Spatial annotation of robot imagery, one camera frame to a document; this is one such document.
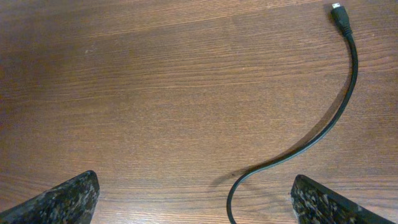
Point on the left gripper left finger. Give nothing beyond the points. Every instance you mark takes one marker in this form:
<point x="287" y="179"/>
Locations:
<point x="73" y="201"/>

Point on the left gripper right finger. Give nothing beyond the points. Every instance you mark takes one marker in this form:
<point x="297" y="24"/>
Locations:
<point x="314" y="203"/>

